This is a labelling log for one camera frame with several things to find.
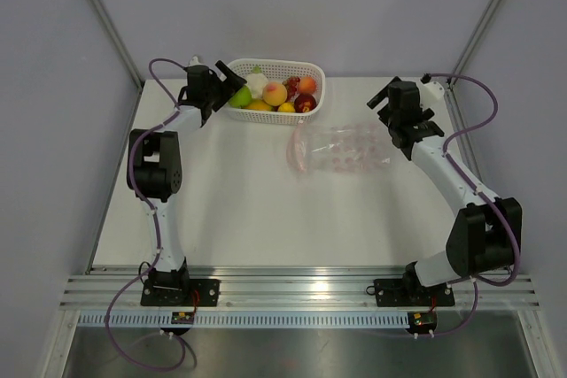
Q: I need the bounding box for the clear zip top bag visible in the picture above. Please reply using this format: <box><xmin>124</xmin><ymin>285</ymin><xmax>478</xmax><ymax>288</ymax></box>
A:
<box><xmin>286</xmin><ymin>122</ymin><xmax>393</xmax><ymax>174</ymax></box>

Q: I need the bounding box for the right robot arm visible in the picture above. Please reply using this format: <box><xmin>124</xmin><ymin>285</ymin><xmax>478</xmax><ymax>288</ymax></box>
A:
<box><xmin>367</xmin><ymin>74</ymin><xmax>523</xmax><ymax>307</ymax></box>

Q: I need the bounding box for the orange red fake peach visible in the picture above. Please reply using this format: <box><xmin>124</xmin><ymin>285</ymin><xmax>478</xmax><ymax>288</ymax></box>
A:
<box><xmin>297</xmin><ymin>75</ymin><xmax>317</xmax><ymax>95</ymax></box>

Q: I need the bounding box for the dark purple fake fruit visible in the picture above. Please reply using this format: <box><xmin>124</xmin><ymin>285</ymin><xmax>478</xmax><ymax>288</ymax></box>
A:
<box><xmin>293</xmin><ymin>94</ymin><xmax>317</xmax><ymax>113</ymax></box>

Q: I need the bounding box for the orange yellow fake peach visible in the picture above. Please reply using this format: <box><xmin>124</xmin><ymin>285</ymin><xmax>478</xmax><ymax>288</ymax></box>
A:
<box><xmin>262</xmin><ymin>81</ymin><xmax>287</xmax><ymax>107</ymax></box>

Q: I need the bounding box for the white slotted cable duct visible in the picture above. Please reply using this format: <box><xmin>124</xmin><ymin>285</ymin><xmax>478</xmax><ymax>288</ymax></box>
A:
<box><xmin>78</xmin><ymin>311</ymin><xmax>409</xmax><ymax>329</ymax></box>

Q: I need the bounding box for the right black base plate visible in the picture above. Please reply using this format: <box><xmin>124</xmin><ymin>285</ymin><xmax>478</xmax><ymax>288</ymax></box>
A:
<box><xmin>365</xmin><ymin>278</ymin><xmax>455</xmax><ymax>307</ymax></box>

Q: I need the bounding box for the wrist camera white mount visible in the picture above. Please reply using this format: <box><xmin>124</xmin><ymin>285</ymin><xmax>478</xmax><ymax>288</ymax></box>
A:
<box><xmin>417</xmin><ymin>73</ymin><xmax>445</xmax><ymax>109</ymax></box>
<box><xmin>188</xmin><ymin>55</ymin><xmax>202</xmax><ymax>67</ymax></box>

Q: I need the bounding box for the aluminium mounting rail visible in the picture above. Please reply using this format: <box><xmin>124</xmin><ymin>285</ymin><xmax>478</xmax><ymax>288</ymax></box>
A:
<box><xmin>59</xmin><ymin>265</ymin><xmax>540</xmax><ymax>308</ymax></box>

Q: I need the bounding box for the left aluminium frame post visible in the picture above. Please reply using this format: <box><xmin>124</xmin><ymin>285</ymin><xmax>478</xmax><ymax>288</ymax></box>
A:
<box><xmin>88</xmin><ymin>0</ymin><xmax>144</xmax><ymax>91</ymax></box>

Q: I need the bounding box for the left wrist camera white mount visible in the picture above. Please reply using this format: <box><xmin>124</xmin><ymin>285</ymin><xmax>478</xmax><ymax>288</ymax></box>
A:
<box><xmin>188</xmin><ymin>55</ymin><xmax>202</xmax><ymax>67</ymax></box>

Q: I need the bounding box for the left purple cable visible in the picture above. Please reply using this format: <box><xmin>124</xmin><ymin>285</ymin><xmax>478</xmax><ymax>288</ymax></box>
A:
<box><xmin>105</xmin><ymin>58</ymin><xmax>198</xmax><ymax>371</ymax></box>

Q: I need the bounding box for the left small circuit board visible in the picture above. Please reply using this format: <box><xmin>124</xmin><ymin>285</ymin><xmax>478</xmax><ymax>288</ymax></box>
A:
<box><xmin>171</xmin><ymin>312</ymin><xmax>195</xmax><ymax>326</ymax></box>

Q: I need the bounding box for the small circuit board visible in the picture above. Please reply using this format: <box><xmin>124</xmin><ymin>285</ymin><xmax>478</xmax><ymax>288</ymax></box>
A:
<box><xmin>408</xmin><ymin>312</ymin><xmax>438</xmax><ymax>332</ymax></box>
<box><xmin>171</xmin><ymin>312</ymin><xmax>195</xmax><ymax>326</ymax></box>

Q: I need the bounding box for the yellow fake fruit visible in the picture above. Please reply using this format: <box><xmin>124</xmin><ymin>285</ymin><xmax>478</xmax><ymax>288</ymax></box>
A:
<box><xmin>277</xmin><ymin>103</ymin><xmax>296</xmax><ymax>113</ymax></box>

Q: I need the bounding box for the white perforated plastic basket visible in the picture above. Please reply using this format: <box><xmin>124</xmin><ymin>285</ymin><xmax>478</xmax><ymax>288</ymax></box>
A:
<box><xmin>225</xmin><ymin>58</ymin><xmax>326</xmax><ymax>125</ymax></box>

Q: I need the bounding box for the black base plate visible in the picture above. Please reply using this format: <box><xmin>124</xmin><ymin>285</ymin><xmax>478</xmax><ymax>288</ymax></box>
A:
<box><xmin>140</xmin><ymin>279</ymin><xmax>221</xmax><ymax>307</ymax></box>
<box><xmin>365</xmin><ymin>278</ymin><xmax>455</xmax><ymax>307</ymax></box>

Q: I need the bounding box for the green fake apple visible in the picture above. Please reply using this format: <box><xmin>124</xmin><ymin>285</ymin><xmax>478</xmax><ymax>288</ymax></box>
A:
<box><xmin>229</xmin><ymin>85</ymin><xmax>252</xmax><ymax>109</ymax></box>

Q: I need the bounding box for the red fake fruit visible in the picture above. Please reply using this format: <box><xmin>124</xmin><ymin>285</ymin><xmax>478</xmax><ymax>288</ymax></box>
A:
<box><xmin>283</xmin><ymin>76</ymin><xmax>300</xmax><ymax>102</ymax></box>

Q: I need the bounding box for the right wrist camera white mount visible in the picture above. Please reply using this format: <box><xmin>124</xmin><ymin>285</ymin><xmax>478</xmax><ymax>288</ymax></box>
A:
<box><xmin>417</xmin><ymin>73</ymin><xmax>445</xmax><ymax>109</ymax></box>

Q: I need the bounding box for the right small circuit board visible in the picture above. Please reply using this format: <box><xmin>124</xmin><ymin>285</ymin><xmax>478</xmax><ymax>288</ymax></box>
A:
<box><xmin>408</xmin><ymin>312</ymin><xmax>438</xmax><ymax>332</ymax></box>

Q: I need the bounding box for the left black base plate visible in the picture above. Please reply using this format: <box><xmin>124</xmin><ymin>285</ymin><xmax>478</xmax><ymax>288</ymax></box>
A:
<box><xmin>140</xmin><ymin>279</ymin><xmax>221</xmax><ymax>307</ymax></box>

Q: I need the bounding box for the aluminium frame post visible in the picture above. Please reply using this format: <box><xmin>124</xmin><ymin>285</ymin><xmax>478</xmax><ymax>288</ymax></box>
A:
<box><xmin>88</xmin><ymin>0</ymin><xmax>144</xmax><ymax>91</ymax></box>
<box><xmin>447</xmin><ymin>0</ymin><xmax>531</xmax><ymax>87</ymax></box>

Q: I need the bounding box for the white fake cauliflower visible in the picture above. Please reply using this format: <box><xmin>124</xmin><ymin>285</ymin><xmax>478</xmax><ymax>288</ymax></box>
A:
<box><xmin>245</xmin><ymin>66</ymin><xmax>269</xmax><ymax>99</ymax></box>

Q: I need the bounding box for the yellow green fake mango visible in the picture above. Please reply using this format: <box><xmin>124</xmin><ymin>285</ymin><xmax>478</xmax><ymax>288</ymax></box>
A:
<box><xmin>245</xmin><ymin>99</ymin><xmax>274</xmax><ymax>112</ymax></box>

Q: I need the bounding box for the right aluminium frame post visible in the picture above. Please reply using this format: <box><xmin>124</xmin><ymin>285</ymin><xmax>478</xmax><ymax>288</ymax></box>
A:
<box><xmin>447</xmin><ymin>0</ymin><xmax>531</xmax><ymax>87</ymax></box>

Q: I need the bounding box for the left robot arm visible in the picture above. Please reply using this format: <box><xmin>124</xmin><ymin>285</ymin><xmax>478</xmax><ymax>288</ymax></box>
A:
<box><xmin>127</xmin><ymin>58</ymin><xmax>245</xmax><ymax>309</ymax></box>

